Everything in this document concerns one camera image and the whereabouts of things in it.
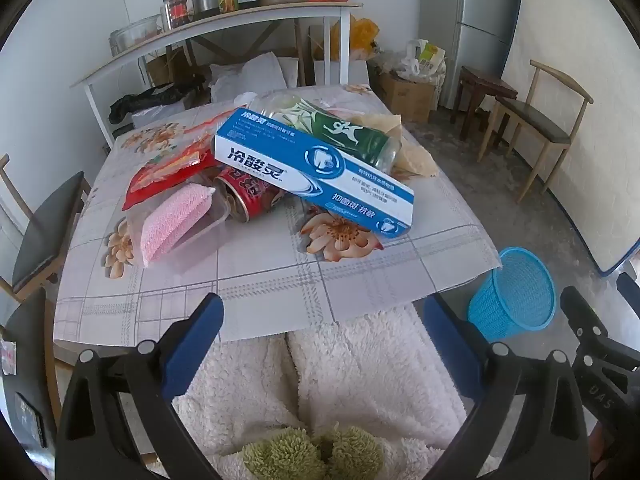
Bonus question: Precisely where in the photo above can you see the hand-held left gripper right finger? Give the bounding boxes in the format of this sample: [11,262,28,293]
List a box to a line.
[424,292,596,480]

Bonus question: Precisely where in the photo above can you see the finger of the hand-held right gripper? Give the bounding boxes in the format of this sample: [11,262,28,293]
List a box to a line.
[617,272,640,311]
[560,286,610,357]

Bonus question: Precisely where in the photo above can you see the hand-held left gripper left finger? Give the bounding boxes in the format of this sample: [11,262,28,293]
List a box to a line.
[55,292,224,480]

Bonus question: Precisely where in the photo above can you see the blue plastic basket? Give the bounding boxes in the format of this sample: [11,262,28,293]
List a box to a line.
[467,246,557,331]

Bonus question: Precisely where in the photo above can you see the pink sponge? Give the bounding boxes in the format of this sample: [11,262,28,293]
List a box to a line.
[141,183,216,268]

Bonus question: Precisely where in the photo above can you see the red drink can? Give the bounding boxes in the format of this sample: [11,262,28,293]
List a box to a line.
[212,167,286,223]

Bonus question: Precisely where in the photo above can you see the red snack packet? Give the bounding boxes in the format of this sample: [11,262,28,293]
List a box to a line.
[122,110,236,211]

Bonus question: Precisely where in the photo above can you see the brown paper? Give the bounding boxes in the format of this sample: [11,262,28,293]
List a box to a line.
[350,112,438,181]

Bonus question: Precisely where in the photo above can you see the blue white toothpaste box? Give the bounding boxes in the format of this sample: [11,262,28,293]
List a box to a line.
[214,107,417,241]

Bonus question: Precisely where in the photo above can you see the clear bottle green label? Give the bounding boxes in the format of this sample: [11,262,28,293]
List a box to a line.
[247,91,403,176]

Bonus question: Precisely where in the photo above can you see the floral checked tablecloth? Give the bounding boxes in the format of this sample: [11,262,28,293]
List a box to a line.
[52,85,503,343]

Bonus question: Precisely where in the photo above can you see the white fleece clothing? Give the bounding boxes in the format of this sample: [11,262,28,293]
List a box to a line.
[150,305,501,480]

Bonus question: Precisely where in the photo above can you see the green fluffy cloth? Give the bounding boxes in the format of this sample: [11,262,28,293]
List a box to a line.
[242,424,386,480]

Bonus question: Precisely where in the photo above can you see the wooden chair dark seat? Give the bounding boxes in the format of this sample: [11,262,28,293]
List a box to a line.
[0,155,91,306]
[475,60,593,203]
[0,287,63,461]

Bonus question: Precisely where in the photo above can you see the black plastic bag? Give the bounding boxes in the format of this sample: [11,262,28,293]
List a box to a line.
[109,85,201,126]

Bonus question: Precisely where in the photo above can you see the cardboard box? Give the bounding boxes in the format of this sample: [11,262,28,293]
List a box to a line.
[377,72,437,123]

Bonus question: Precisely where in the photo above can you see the dark wooden stool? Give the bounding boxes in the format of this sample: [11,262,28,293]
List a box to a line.
[450,66,518,141]

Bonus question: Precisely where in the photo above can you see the white plastic bags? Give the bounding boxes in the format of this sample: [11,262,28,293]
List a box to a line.
[209,54,301,103]

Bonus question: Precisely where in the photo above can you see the white bag green print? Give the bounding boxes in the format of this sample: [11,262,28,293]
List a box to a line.
[400,39,447,80]

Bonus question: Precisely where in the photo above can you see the glass bowl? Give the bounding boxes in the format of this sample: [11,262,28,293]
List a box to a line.
[110,16,163,56]

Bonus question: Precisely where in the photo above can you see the silver fridge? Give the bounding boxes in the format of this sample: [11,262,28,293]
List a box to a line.
[440,0,528,111]

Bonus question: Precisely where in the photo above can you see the yellow plastic bag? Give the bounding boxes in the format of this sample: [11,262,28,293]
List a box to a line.
[332,15,381,61]

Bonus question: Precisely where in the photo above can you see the white desk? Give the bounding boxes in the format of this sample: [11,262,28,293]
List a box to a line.
[70,2,363,148]

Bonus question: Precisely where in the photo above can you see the dark red jar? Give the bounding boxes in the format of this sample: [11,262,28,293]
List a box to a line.
[167,0,191,28]

